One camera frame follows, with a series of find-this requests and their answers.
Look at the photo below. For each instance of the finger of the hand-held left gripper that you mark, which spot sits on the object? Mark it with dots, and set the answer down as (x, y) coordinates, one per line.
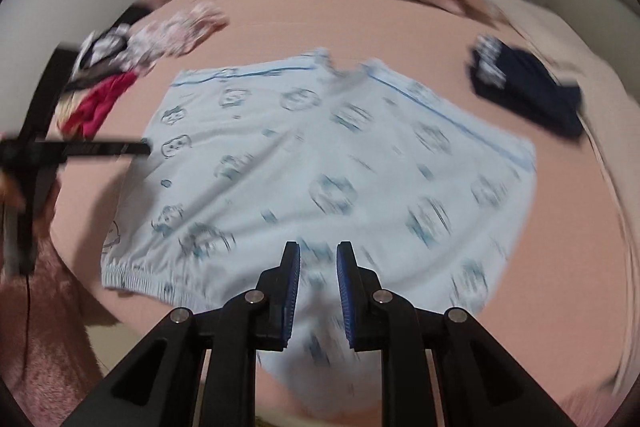
(105, 149)

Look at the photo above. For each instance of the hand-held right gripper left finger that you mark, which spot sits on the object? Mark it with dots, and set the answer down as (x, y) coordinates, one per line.
(292, 297)

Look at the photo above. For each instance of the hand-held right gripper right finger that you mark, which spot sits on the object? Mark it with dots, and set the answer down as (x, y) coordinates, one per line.
(346, 302)

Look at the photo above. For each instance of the light blue printed pants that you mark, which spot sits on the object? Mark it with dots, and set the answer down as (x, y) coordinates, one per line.
(300, 167)

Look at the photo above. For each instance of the person's left hand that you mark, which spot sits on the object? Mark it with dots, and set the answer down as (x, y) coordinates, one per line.
(10, 192)

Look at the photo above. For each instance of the magenta garment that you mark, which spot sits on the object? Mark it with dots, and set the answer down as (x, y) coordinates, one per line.
(100, 107)

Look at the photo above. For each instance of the cream garment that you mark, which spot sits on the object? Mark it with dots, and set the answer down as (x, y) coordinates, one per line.
(67, 109)

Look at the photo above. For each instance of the black and white garment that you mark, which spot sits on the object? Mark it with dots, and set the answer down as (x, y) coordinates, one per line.
(105, 54)

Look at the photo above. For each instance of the black low furniture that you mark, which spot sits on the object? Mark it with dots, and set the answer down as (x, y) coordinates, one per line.
(132, 16)

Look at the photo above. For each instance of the pink patterned white garment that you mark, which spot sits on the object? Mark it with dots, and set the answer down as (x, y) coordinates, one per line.
(185, 29)

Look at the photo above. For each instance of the pink fluffy blanket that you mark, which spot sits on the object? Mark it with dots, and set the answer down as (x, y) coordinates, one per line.
(45, 332)

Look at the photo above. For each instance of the navy folded garment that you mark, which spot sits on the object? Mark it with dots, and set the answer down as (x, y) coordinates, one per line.
(530, 92)

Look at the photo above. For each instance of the beige pillow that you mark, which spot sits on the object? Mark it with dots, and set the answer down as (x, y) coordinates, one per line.
(550, 37)
(620, 207)

